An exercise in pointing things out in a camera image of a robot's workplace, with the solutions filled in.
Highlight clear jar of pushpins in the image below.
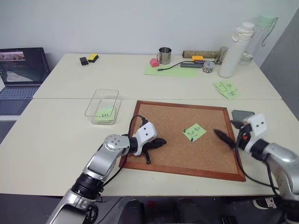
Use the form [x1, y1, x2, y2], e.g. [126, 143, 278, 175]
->
[202, 61, 216, 74]

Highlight green sticky note with arrow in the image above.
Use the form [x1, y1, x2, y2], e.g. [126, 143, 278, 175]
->
[182, 123, 208, 142]

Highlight dark open laptop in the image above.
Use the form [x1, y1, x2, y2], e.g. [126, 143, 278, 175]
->
[0, 47, 51, 116]

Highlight light green paper sheet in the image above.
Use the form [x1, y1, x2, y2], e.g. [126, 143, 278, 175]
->
[143, 62, 201, 78]

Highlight white water bottle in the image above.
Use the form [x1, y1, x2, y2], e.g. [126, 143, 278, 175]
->
[218, 21, 256, 78]

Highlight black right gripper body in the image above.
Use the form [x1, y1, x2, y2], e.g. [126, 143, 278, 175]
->
[233, 127, 252, 151]

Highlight small green handwritten note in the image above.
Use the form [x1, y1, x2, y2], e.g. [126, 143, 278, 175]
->
[213, 81, 228, 92]

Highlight clear bottle with green lid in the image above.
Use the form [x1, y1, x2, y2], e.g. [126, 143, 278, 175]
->
[239, 14, 279, 66]

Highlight black USB cable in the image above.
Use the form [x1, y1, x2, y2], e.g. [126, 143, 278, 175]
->
[157, 62, 185, 72]

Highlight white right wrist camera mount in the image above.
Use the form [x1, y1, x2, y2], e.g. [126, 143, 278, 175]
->
[242, 113, 267, 157]

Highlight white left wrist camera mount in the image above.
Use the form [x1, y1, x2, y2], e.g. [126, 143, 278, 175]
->
[133, 123, 157, 156]

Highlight green sticky note marked FH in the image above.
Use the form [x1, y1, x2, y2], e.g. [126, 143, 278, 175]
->
[95, 108, 116, 123]

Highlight white and black sneaker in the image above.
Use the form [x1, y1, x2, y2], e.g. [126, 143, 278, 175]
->
[253, 197, 278, 210]

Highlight stainless steel mug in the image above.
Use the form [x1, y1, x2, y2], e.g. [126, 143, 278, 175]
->
[156, 47, 173, 65]

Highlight wood-framed cork board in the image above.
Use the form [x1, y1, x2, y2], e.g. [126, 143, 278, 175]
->
[118, 100, 247, 182]

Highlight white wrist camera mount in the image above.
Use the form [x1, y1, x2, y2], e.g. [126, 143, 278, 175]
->
[242, 113, 267, 157]
[133, 123, 157, 156]

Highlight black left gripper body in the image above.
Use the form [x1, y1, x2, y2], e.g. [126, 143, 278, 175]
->
[139, 137, 162, 153]

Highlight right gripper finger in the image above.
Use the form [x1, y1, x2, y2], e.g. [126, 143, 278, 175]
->
[214, 128, 235, 146]
[220, 136, 235, 150]

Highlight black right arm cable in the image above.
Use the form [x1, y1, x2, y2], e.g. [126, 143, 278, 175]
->
[230, 119, 289, 224]

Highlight small metal cylinder can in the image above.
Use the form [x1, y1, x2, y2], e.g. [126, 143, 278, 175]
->
[214, 46, 229, 65]

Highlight grey USB hub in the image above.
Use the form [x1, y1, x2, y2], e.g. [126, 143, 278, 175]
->
[180, 59, 206, 69]

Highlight grey perforated panel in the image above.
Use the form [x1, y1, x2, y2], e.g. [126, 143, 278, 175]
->
[0, 119, 17, 145]

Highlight clear plastic box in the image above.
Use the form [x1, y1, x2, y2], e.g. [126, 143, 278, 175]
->
[84, 89, 122, 126]

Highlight large green handwritten note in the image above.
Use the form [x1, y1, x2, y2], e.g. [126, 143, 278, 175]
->
[219, 82, 242, 101]

